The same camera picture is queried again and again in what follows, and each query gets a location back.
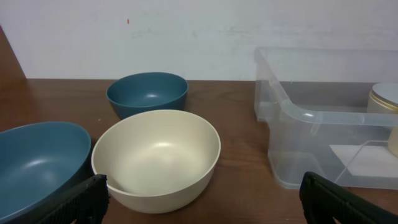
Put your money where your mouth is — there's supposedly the small white bowl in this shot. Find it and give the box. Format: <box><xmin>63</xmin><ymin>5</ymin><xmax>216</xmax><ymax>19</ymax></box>
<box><xmin>367</xmin><ymin>97</ymin><xmax>397</xmax><ymax>114</ymax></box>

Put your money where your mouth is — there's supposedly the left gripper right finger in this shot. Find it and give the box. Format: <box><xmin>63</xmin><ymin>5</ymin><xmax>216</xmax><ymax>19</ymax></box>
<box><xmin>299</xmin><ymin>172</ymin><xmax>397</xmax><ymax>224</ymax></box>

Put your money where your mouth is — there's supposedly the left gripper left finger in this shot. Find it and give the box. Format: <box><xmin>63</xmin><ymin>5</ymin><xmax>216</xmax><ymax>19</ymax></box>
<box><xmin>35</xmin><ymin>174</ymin><xmax>109</xmax><ymax>224</ymax></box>

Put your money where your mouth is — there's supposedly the near blue bowl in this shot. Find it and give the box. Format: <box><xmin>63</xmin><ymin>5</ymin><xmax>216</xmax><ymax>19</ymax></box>
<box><xmin>1</xmin><ymin>121</ymin><xmax>91</xmax><ymax>223</ymax></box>

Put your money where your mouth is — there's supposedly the clear plastic storage container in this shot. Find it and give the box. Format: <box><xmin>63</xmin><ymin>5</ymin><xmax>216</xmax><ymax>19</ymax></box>
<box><xmin>254</xmin><ymin>47</ymin><xmax>397</xmax><ymax>189</ymax></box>

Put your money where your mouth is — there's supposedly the far blue bowl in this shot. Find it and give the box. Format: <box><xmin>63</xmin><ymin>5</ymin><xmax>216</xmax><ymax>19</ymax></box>
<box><xmin>106</xmin><ymin>72</ymin><xmax>189</xmax><ymax>119</ymax></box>

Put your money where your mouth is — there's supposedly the blue bowl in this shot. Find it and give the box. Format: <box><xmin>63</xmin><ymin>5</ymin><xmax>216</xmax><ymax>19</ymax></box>
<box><xmin>1</xmin><ymin>121</ymin><xmax>91</xmax><ymax>223</ymax></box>
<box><xmin>106</xmin><ymin>72</ymin><xmax>189</xmax><ymax>119</ymax></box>

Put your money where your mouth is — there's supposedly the small grey bowl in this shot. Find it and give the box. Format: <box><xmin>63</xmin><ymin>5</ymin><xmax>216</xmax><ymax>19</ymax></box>
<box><xmin>372</xmin><ymin>83</ymin><xmax>398</xmax><ymax>106</ymax></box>

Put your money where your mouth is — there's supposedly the large cream bowl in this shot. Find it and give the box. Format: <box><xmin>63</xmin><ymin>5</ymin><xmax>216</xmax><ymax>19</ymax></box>
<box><xmin>91</xmin><ymin>110</ymin><xmax>221</xmax><ymax>213</ymax></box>

